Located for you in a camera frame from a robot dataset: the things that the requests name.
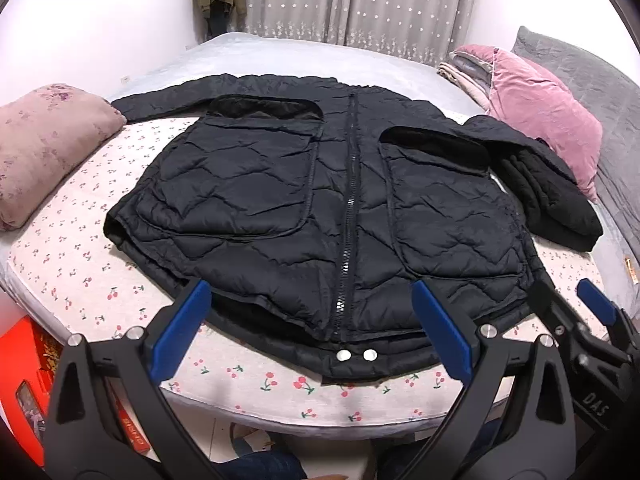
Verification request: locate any black quilted puffer jacket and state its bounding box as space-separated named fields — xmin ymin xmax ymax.
xmin=104 ymin=75 xmax=601 ymax=382

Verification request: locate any cherry print bed sheet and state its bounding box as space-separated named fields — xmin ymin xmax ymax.
xmin=4 ymin=116 xmax=618 ymax=426

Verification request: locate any red box beside bed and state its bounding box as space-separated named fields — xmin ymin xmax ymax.
xmin=1 ymin=318 xmax=160 ymax=479

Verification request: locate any grey quilted headboard cushion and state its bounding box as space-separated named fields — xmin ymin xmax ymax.
xmin=512 ymin=26 xmax=640 ymax=255

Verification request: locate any pink velvet pillow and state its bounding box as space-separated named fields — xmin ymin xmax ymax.
xmin=449 ymin=44 xmax=603 ymax=202

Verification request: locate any folded beige blanket stack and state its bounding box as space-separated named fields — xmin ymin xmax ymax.
xmin=437 ymin=49 xmax=494 ymax=112

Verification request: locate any dusty pink floral pillow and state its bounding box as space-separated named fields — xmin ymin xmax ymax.
xmin=1 ymin=84 xmax=126 ymax=231

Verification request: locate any light grey bed cover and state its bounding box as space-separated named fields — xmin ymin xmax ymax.
xmin=110 ymin=32 xmax=484 ymax=124

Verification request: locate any grey dotted curtain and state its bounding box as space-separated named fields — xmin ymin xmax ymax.
xmin=232 ymin=0 xmax=474 ymax=66

